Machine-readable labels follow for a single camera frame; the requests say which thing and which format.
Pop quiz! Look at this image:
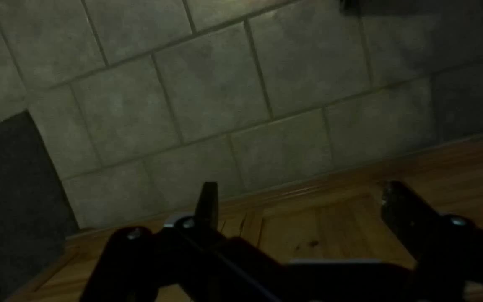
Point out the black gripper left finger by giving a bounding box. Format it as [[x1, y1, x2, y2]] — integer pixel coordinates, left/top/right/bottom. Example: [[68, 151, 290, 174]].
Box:
[[78, 181, 288, 302]]

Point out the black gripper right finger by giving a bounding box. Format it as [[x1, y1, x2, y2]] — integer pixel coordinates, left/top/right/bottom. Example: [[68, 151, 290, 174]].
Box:
[[379, 179, 483, 302]]

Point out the wooden cabinet top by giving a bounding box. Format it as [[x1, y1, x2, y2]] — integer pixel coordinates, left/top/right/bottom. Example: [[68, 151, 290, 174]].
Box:
[[5, 132, 483, 302]]

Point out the dark grey floor mat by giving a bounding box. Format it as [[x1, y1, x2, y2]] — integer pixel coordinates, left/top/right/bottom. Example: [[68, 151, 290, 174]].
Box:
[[0, 109, 80, 300]]

